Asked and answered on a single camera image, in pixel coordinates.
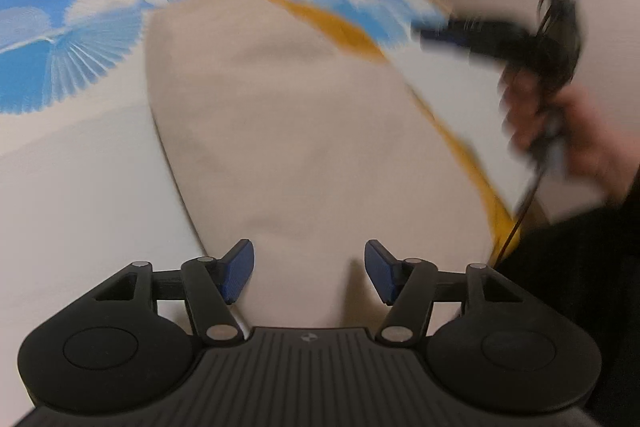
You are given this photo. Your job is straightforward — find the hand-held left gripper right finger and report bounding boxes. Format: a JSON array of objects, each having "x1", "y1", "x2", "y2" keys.
[{"x1": 365, "y1": 239, "x2": 546, "y2": 348}]

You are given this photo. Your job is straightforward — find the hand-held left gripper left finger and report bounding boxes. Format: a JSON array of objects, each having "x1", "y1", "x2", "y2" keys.
[{"x1": 75, "y1": 239, "x2": 256, "y2": 347}]

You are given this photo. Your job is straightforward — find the blue and white printed bedsheet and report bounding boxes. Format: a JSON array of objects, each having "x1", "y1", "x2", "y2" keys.
[{"x1": 0, "y1": 0, "x2": 551, "y2": 343}]

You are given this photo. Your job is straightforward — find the thin dark cable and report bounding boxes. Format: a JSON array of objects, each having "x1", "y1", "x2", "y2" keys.
[{"x1": 492, "y1": 167, "x2": 548, "y2": 269}]

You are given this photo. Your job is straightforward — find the person's right forearm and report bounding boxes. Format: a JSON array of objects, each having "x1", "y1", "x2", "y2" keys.
[{"x1": 492, "y1": 179, "x2": 640, "y2": 427}]

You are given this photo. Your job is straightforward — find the person's right hand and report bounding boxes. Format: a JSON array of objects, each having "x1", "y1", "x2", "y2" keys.
[{"x1": 499, "y1": 67, "x2": 637, "y2": 204}]

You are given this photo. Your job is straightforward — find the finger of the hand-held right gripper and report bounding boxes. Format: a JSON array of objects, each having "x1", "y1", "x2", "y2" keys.
[{"x1": 411, "y1": 14, "x2": 481, "y2": 58}]

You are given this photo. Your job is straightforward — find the beige and mustard hooded jacket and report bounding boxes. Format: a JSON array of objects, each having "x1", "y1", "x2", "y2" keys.
[{"x1": 144, "y1": 0, "x2": 527, "y2": 329}]

